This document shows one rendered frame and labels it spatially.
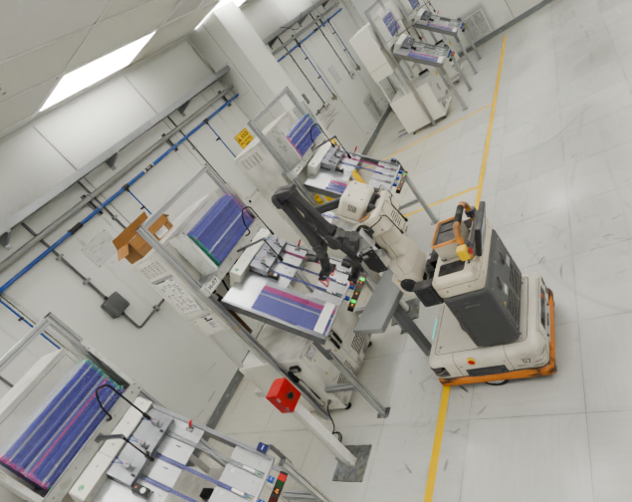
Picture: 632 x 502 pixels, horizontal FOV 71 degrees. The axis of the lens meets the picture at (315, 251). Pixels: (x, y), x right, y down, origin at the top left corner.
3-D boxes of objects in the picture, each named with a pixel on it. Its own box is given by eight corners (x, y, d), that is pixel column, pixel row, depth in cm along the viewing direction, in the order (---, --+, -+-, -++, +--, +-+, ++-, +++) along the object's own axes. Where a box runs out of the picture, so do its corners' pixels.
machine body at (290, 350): (376, 338, 366) (332, 285, 344) (351, 412, 317) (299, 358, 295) (318, 350, 406) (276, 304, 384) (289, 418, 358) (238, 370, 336)
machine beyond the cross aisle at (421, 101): (476, 86, 696) (412, -29, 629) (470, 107, 639) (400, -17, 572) (402, 126, 781) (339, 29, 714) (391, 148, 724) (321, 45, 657)
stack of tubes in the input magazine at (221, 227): (254, 219, 323) (230, 190, 313) (219, 265, 287) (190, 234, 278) (243, 225, 331) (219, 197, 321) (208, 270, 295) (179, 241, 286)
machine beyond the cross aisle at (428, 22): (484, 55, 796) (430, -47, 729) (480, 71, 739) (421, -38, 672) (418, 94, 881) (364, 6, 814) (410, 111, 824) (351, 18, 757)
